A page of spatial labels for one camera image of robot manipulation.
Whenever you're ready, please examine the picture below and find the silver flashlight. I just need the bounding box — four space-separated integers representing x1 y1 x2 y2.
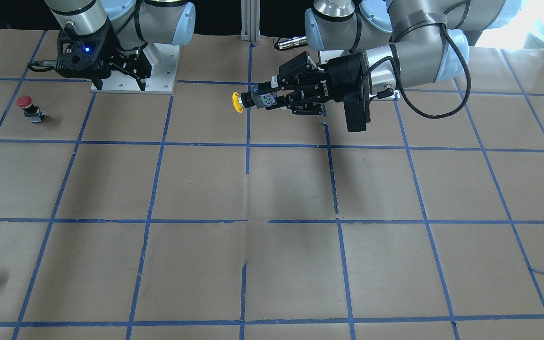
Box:
273 36 308 51

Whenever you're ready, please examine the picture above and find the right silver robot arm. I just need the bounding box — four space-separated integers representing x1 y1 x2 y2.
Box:
28 0 196 94

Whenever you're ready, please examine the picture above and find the yellow push button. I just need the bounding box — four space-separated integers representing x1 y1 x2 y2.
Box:
232 91 280 114

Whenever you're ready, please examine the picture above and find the aluminium frame post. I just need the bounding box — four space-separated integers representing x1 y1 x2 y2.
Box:
240 0 261 45

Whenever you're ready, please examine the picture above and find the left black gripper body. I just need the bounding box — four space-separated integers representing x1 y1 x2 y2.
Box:
272 51 372 115

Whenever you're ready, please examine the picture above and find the braided black cable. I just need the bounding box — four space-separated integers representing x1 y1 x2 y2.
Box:
362 0 472 119
27 60 61 74

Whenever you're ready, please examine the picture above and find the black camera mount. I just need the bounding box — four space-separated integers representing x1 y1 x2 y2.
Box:
343 52 393 133
54 20 114 82

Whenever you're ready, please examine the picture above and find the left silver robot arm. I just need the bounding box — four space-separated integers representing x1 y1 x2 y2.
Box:
233 0 523 131

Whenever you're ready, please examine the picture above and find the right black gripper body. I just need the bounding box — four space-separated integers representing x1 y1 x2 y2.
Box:
110 47 153 83

